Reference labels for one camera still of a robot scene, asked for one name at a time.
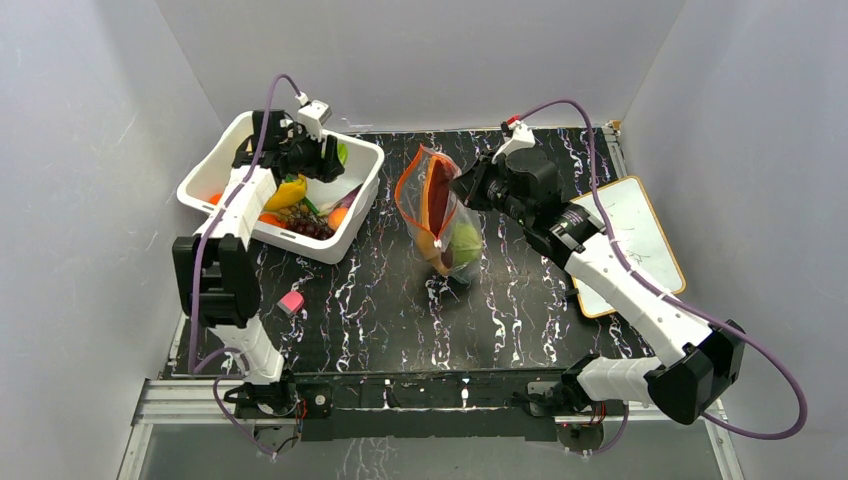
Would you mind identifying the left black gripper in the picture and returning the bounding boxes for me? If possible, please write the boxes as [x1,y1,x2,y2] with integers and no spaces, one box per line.
[282,125,344,184]

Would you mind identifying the green toy starfruit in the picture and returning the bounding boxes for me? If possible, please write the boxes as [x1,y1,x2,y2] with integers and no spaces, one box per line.
[335,143,348,167]

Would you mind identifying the green toy cabbage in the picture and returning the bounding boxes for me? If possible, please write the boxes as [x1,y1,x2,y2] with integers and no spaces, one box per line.
[448,223,482,268]

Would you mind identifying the clear orange-zip bag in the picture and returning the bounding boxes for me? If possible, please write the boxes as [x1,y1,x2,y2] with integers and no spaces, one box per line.
[394,145,484,284]

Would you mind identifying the brown toy kiwi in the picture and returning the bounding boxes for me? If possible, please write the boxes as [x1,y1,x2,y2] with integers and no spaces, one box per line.
[415,230,451,276]

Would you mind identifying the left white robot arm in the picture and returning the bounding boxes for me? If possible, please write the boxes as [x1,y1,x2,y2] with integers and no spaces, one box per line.
[172,108,345,416]

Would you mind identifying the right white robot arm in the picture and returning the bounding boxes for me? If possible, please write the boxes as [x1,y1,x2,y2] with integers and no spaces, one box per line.
[450,148,744,425]

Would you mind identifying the yellow toy bell pepper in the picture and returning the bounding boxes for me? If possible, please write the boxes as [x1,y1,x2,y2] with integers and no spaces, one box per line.
[264,175,308,212]

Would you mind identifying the dark red toy grapes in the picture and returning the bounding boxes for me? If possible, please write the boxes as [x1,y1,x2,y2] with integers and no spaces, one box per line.
[279,204,335,240]

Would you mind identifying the orange toy tomato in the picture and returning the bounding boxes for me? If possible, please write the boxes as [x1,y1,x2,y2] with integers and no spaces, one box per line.
[259,212,287,229]

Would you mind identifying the purple toy eggplant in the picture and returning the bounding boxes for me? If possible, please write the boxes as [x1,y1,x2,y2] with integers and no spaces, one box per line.
[319,184,362,216]

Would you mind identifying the orange toy peach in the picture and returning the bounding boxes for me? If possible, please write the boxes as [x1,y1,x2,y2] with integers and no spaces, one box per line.
[326,207,349,231]

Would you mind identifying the white plastic bin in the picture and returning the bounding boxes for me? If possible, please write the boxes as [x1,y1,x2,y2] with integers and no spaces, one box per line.
[177,111,384,264]

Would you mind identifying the pink eraser block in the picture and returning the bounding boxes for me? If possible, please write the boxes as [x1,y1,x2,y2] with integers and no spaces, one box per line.
[276,290,305,316]

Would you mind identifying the black marble table mat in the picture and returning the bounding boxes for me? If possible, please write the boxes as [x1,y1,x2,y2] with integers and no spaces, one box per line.
[249,130,652,373]

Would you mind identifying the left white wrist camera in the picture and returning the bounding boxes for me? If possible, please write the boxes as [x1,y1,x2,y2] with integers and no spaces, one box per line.
[296,100,332,142]

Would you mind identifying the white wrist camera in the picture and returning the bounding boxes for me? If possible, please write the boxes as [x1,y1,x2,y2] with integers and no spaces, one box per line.
[296,100,332,142]
[491,115,536,164]

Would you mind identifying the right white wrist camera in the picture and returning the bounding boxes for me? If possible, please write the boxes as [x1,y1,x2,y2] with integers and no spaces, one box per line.
[491,115,536,164]

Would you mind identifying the small whiteboard wooden frame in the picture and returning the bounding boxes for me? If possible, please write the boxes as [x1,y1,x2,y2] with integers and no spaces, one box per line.
[567,176,687,318]

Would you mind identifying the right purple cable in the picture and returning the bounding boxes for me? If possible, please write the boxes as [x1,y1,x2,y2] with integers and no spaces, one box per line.
[503,99,810,457]

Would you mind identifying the purple cable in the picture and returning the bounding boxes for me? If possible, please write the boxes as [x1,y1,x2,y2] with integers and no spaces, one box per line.
[503,99,810,457]
[188,73,313,458]

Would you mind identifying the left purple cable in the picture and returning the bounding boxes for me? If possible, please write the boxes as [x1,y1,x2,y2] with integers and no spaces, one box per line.
[188,73,313,458]

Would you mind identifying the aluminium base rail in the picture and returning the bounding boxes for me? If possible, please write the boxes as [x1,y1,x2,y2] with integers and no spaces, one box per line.
[119,372,743,479]

